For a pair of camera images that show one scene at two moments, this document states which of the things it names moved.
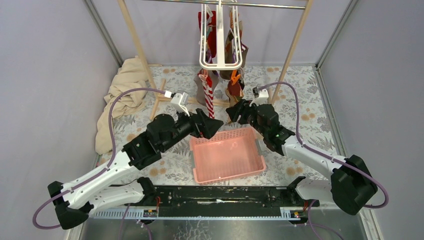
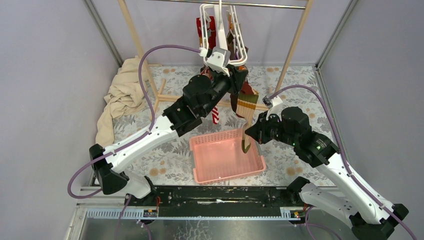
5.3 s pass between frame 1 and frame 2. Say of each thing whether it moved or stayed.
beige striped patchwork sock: moved
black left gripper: moved
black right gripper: moved
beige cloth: stayed
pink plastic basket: stayed
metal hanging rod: stayed
